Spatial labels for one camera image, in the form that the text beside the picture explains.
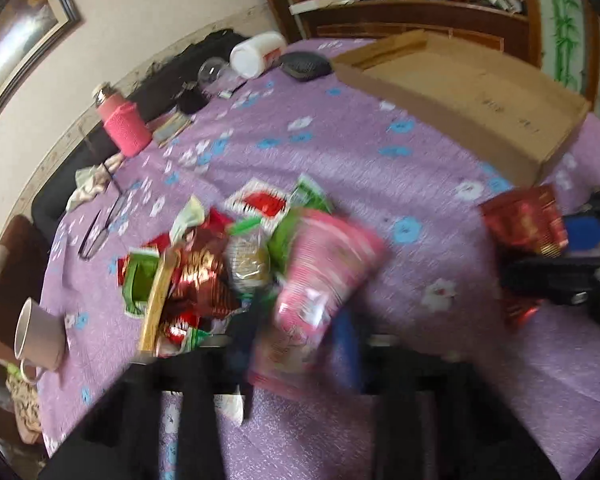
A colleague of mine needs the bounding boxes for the clear glass cup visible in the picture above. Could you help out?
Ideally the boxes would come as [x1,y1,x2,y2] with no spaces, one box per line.
[197,56,237,88]

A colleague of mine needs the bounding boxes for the wooden brick-pattern cabinet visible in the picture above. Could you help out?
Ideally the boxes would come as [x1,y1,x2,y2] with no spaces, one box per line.
[266,0,541,66]

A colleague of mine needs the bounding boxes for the dark red snack packet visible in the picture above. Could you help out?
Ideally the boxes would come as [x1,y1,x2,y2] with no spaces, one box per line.
[479,185,568,257]

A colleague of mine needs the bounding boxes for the bamboo pattern glass door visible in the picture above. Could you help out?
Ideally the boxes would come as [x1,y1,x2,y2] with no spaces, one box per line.
[539,0,600,104]

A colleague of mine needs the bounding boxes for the green snack packet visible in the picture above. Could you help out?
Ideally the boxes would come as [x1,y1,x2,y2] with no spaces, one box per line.
[268,174,334,274]

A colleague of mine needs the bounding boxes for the pink cartoon candy packet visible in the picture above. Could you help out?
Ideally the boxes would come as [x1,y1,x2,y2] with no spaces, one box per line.
[248,209,386,399]

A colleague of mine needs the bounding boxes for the small booklet card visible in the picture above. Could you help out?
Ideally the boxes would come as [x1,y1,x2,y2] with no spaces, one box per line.
[149,110,192,146]

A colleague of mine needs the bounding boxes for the white cloth gloves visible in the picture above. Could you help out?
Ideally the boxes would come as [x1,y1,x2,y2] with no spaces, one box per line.
[66,153,124,212]

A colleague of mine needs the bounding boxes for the white ceramic mug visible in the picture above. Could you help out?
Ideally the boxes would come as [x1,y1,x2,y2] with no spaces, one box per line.
[14,298,66,385]

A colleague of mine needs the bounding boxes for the black sofa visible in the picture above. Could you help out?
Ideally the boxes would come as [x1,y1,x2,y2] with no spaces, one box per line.
[31,29,246,243]

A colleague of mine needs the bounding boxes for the white red snack packet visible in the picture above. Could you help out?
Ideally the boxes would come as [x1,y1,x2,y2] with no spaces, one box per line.
[224,178,290,234]

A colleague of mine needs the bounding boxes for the pink knit-sleeve bottle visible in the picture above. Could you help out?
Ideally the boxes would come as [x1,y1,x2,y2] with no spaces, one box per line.
[93,82,152,157]

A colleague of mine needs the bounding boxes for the purple floral tablecloth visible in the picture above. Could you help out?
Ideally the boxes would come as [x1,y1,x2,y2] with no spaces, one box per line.
[38,70,600,479]

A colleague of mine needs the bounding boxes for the purple frame eyeglasses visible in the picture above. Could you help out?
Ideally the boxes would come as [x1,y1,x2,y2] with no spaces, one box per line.
[78,166,128,261]

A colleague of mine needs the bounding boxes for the brown wooden chair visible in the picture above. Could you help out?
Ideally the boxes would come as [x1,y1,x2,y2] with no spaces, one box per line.
[0,214,48,365]

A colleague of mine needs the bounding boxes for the black glasses case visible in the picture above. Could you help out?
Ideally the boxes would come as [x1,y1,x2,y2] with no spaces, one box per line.
[278,51,332,82]

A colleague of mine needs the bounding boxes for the cardboard tray box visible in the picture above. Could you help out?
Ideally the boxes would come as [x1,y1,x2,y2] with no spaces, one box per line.
[332,29,591,186]

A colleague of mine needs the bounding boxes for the small black pouch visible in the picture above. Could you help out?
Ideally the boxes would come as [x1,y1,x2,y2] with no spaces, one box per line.
[175,82,209,116]

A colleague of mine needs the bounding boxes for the white plastic jar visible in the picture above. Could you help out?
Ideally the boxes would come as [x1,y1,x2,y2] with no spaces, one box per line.
[230,32,287,79]

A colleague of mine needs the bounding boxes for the shiny red foil snack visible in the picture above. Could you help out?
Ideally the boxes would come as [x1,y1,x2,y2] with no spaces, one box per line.
[169,212,239,318]

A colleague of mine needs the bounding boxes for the yellow cracker packet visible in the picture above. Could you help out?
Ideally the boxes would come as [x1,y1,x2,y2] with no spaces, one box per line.
[137,248,180,354]

